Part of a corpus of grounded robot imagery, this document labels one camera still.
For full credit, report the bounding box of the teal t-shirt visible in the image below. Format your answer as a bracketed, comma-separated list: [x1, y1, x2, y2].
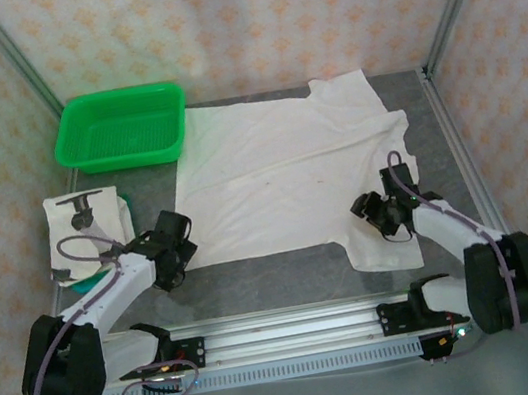
[49, 191, 147, 299]

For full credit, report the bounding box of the plain white t-shirt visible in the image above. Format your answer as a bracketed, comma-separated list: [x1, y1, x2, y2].
[156, 61, 436, 306]

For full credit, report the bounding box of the green plastic basket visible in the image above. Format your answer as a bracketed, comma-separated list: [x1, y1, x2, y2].
[45, 78, 197, 182]

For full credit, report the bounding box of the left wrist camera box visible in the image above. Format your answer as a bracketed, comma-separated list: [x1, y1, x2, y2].
[150, 205, 196, 245]

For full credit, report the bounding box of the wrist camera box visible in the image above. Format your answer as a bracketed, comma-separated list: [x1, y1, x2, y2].
[150, 205, 196, 245]
[379, 161, 417, 202]

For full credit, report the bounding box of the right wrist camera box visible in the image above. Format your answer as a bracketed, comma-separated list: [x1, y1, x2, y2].
[379, 161, 417, 202]

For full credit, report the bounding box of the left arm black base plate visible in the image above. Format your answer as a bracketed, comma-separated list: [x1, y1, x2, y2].
[131, 335, 209, 380]

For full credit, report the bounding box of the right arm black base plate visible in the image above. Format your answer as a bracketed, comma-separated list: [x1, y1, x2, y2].
[375, 289, 472, 339]

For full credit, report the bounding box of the aluminium table side rail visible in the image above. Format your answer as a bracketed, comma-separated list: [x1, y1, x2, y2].
[10, 129, 118, 356]
[417, 56, 528, 287]

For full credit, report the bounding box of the aluminium mounting rail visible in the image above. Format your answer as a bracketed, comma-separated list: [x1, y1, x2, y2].
[18, 267, 528, 395]

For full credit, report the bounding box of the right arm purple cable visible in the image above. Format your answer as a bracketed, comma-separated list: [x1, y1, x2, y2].
[384, 134, 528, 366]

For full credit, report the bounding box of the black cable clamp bracket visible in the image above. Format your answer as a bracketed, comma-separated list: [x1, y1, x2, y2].
[416, 331, 455, 366]

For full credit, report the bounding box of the slotted grey cable duct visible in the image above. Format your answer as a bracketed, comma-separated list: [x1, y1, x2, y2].
[93, 335, 427, 395]

